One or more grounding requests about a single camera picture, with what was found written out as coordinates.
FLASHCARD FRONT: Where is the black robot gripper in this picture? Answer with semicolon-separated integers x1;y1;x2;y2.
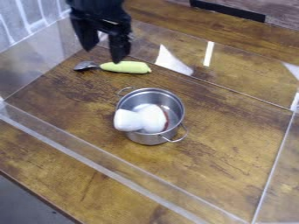
65;0;132;64

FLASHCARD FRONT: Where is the silver metal pot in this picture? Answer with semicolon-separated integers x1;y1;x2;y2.
113;87;188;145

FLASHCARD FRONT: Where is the white and red plush mushroom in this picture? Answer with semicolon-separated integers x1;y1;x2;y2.
113;104;168;134

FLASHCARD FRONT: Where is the black bar in background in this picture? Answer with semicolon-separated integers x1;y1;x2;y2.
189;0;267;23

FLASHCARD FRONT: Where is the yellow handled metal spoon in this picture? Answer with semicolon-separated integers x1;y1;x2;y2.
73;61;152;74

